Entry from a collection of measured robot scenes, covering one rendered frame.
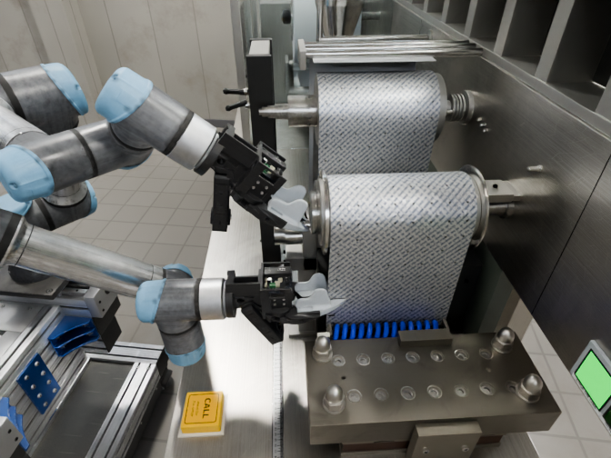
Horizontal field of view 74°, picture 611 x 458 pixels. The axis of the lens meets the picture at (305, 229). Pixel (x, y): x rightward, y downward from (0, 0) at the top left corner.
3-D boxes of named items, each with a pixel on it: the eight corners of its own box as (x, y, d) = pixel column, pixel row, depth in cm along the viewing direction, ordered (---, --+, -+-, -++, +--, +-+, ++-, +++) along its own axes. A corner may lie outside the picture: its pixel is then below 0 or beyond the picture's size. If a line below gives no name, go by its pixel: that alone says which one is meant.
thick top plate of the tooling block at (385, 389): (305, 360, 79) (305, 341, 75) (505, 350, 81) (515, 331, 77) (310, 444, 66) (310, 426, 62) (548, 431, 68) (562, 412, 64)
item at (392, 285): (325, 325, 79) (329, 253, 68) (444, 320, 80) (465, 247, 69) (325, 327, 79) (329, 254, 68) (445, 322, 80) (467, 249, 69)
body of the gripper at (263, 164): (290, 184, 61) (222, 137, 56) (256, 221, 65) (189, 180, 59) (289, 160, 67) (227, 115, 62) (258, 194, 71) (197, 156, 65)
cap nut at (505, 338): (487, 337, 76) (494, 321, 73) (506, 336, 76) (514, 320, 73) (495, 353, 73) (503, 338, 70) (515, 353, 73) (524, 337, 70)
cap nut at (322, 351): (311, 345, 74) (311, 330, 72) (331, 344, 74) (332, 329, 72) (313, 363, 71) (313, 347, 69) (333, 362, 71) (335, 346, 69)
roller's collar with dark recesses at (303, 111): (287, 120, 89) (286, 91, 85) (315, 119, 89) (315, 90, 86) (288, 132, 84) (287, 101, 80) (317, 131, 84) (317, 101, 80)
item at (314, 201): (310, 192, 66) (312, 237, 67) (323, 191, 66) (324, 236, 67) (307, 189, 73) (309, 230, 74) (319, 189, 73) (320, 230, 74)
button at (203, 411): (188, 398, 80) (186, 392, 78) (225, 396, 80) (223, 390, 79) (182, 434, 74) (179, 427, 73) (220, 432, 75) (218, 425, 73)
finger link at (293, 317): (320, 317, 70) (270, 319, 70) (320, 323, 71) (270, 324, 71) (318, 297, 74) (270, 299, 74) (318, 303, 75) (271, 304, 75)
